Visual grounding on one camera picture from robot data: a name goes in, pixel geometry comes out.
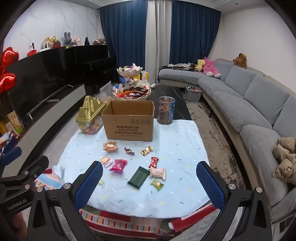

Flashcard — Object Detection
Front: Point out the brown plush toy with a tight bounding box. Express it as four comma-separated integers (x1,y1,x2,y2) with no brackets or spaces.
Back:
233,53,247,69

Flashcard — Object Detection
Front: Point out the white plush toy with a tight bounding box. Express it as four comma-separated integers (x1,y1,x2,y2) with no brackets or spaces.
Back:
134,77,151,89

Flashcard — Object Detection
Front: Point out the tiered shell snack bowl stand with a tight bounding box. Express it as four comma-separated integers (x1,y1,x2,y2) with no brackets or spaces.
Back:
112,64,152,100

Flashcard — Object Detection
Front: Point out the grey storage bin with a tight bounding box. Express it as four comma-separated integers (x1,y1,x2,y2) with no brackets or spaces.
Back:
184,85,203,102

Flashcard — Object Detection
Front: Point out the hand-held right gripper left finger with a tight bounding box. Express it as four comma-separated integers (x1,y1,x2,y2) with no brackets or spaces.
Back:
27,160,104,241

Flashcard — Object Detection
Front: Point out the white camera on red base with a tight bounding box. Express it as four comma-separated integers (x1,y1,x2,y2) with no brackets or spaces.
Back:
27,42,38,57

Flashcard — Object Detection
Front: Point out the red heart balloon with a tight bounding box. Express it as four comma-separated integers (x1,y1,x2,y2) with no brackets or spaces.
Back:
0,73,16,94
0,47,19,73

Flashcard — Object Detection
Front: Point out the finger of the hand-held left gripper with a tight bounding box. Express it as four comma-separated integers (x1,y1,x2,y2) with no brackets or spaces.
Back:
0,156,50,193
0,146,22,167

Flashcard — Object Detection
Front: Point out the colourful striped cloth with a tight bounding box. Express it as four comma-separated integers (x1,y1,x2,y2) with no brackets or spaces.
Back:
35,173,218,233

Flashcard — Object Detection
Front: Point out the dark green snack packet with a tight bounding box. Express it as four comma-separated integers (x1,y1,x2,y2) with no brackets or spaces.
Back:
127,166,151,189

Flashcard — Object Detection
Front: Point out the pile of cloth and papers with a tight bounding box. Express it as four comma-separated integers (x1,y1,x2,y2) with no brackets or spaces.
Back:
172,62,199,70

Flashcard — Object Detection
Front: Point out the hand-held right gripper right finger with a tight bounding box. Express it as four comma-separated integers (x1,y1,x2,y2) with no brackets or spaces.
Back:
196,161,272,241

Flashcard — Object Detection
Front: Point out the brown cardboard box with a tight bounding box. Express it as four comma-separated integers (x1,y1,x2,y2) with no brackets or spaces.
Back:
101,100,155,142

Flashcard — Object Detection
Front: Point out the blue curtain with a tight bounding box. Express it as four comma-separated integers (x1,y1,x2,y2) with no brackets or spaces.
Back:
169,0,221,66
100,0,148,70

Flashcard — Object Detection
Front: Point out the candy jar with gold lid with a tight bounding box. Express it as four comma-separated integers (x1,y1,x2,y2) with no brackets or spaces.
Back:
75,95,107,135

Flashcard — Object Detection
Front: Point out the bronze snack packet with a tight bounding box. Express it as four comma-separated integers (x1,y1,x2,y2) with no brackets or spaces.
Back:
103,141,119,153

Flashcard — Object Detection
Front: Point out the small green snack packet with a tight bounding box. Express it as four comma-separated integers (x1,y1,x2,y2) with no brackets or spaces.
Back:
150,179,164,191

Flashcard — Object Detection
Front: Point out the patterned floor rug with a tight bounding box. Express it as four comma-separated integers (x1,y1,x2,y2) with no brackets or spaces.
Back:
185,100,251,188

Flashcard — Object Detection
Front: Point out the gold and red gift box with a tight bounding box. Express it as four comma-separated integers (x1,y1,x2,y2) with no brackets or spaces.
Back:
44,36,60,48

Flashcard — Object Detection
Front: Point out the grey corner sofa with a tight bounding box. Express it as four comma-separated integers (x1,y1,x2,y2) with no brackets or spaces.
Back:
158,58,296,224

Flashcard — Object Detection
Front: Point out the pink-red snack packet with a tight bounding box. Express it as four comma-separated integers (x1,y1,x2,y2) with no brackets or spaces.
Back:
109,159,128,173

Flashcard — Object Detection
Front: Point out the white sheer curtain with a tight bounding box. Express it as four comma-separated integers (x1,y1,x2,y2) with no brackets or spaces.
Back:
144,0,174,84

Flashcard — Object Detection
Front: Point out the bag of pistachios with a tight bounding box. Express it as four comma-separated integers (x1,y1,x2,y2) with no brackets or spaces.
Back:
98,83,116,105

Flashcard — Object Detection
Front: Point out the pale pink snack packet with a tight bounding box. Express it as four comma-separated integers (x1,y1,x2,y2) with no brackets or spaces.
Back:
150,166,167,180

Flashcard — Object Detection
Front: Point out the black upright piano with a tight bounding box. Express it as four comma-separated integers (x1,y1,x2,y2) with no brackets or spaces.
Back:
65,44,117,95

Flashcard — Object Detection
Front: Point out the orange white snack packet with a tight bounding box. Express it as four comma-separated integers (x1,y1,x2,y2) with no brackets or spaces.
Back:
100,157,114,168

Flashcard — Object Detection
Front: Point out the clear jar of nuts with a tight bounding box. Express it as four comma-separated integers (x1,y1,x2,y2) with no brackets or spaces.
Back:
157,97,176,125

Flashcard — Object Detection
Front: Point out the pink plush toy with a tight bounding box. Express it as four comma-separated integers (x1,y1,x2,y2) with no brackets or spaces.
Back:
203,57,221,78

